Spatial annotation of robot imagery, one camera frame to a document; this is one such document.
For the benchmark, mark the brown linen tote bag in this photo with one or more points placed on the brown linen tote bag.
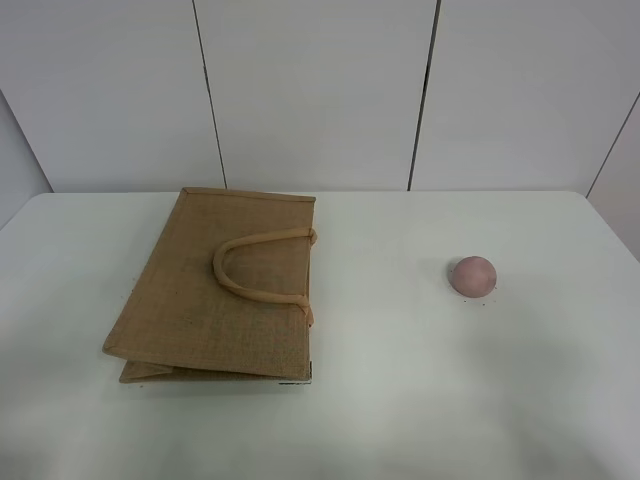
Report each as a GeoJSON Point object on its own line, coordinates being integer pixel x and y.
{"type": "Point", "coordinates": [225, 294]}

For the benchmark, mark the pink peach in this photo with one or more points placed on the pink peach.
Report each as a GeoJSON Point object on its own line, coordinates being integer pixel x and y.
{"type": "Point", "coordinates": [474, 277]}

